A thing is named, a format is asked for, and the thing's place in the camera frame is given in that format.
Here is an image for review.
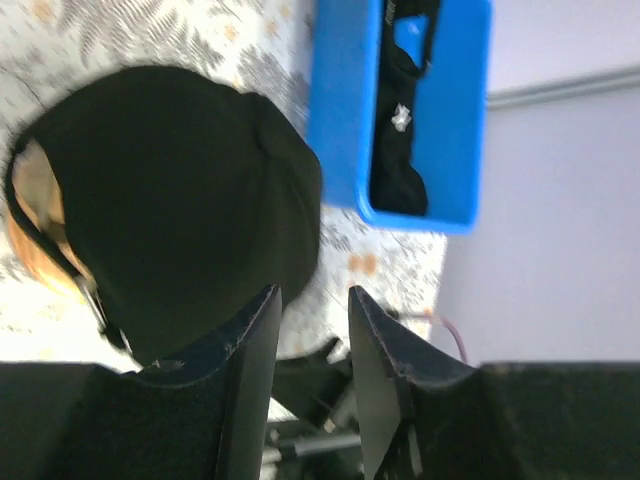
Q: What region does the blue plastic bin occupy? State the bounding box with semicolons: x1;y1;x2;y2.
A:
307;1;491;235

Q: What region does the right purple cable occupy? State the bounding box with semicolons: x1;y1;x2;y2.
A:
399;312;470;364

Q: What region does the black cap gold logo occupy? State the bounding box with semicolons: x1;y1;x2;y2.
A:
5;65;322;366

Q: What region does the beige baseball cap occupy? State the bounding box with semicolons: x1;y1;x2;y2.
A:
12;140;93;283

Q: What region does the wooden hat stand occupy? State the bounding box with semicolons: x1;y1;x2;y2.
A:
5;213;81;301

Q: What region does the black cap pink logo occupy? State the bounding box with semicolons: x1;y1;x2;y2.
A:
369;1;441;216

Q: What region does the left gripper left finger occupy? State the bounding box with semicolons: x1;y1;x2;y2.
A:
1;286;282;479

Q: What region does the right aluminium frame post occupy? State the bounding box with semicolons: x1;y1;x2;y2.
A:
487;65;639;111

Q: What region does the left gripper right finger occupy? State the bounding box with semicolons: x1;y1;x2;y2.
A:
348;286;639;479

